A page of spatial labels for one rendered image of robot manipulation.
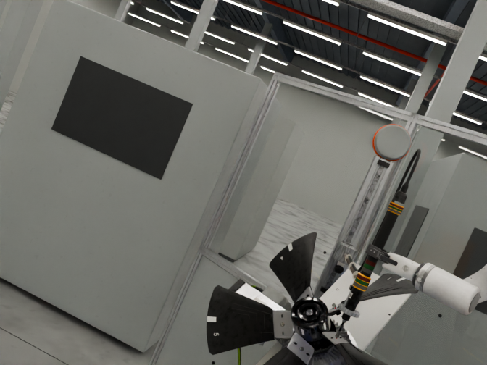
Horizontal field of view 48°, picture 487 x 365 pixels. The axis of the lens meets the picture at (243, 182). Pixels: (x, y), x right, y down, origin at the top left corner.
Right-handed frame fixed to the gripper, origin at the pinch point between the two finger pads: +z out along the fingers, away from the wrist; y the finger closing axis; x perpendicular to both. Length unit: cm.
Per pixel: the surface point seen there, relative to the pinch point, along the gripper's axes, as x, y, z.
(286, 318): -32.3, -4.0, 16.5
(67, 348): -150, 57, 186
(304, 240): -9.4, 11.5, 32.3
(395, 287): -8.8, 13.5, -4.9
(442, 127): 54, 71, 29
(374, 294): -13.4, 9.3, -1.3
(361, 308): -24.4, 32.9, 11.1
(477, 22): 220, 382, 180
